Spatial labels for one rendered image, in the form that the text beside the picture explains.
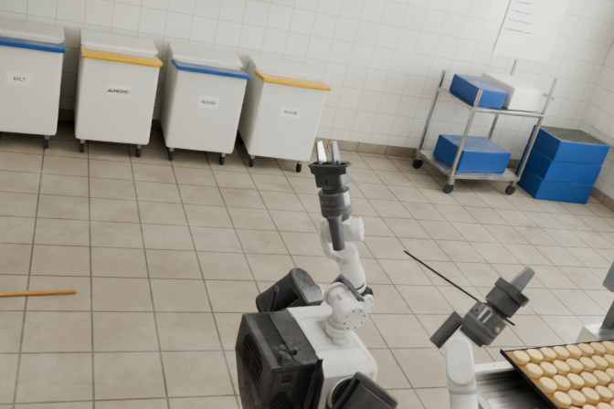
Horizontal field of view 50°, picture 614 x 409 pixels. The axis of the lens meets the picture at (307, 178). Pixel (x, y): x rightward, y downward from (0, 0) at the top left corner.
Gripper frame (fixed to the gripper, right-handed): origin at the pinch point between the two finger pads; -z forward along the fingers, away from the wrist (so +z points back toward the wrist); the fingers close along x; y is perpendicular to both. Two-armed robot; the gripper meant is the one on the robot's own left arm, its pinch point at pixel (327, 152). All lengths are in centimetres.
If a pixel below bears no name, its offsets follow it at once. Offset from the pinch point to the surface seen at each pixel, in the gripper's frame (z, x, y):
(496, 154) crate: 127, -112, -406
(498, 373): 78, 32, -25
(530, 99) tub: 82, -83, -421
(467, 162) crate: 125, -128, -379
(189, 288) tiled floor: 101, -159, -73
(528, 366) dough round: 77, 39, -30
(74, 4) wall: -59, -333, -173
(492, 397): 81, 32, -17
